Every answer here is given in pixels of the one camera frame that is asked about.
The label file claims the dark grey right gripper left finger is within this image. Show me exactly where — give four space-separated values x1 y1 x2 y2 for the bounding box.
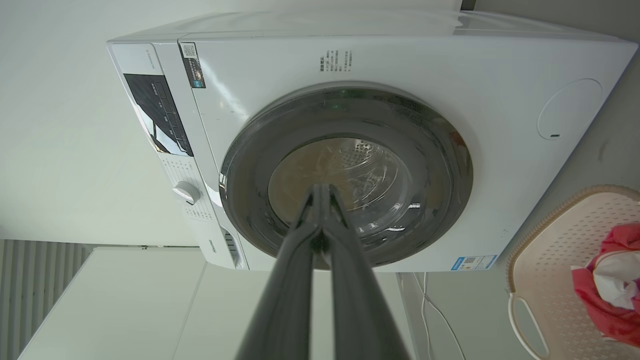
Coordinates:
235 184 326 360

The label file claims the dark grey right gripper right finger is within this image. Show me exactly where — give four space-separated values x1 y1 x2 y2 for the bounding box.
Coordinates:
322 184 411 360

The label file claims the washer door glass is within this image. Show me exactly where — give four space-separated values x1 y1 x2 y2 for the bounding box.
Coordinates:
218 82 474 271

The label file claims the white front-load washing machine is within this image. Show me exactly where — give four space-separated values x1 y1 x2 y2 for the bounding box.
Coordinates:
106 9 639 273

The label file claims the blue energy label sticker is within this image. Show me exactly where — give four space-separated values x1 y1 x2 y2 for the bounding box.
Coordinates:
450 254 498 271

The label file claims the steel perforated washer drum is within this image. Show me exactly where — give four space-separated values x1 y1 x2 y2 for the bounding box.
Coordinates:
268 137 416 237

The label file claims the white washer program knob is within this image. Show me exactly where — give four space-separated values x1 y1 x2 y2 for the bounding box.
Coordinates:
172 181 202 206

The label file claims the white cabinet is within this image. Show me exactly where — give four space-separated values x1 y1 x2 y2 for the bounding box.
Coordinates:
17 246 416 360

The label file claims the cream plastic laundry basket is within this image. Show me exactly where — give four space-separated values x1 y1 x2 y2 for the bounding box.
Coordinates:
506 185 640 360

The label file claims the black washer control display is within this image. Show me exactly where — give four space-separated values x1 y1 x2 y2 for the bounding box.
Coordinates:
123 74 194 157

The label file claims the red garment with white stripes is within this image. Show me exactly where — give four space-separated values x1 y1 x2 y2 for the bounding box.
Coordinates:
571 223 640 347

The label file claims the dark QR code sticker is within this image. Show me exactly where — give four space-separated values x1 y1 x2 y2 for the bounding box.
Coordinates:
179 42 207 89

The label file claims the grey ribbed radiator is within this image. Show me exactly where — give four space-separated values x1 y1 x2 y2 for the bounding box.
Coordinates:
0 239 93 360

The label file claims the white crumpled garment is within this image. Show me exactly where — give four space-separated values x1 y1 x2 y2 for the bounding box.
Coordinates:
591 251 640 310

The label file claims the round white filter cover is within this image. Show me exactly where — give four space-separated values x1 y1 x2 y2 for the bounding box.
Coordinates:
537 78 604 141

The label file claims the thin white power cable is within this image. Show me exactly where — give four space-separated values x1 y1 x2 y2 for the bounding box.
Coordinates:
412 272 468 360

